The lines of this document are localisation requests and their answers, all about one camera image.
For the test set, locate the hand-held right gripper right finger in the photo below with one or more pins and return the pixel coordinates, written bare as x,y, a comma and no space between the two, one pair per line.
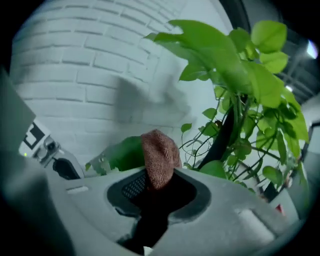
225,225

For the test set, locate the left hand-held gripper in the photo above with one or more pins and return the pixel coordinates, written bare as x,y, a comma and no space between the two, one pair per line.
37,145

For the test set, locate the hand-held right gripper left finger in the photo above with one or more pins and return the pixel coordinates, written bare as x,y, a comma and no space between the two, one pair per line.
95,200

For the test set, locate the brown cleaning cloth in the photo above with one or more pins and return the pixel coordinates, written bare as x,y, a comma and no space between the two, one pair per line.
160,157

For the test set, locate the green potted plant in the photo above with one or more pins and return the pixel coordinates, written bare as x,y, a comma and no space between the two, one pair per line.
212,50

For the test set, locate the ceiling strip light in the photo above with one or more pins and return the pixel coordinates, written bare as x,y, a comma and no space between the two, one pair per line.
313,49
288,88

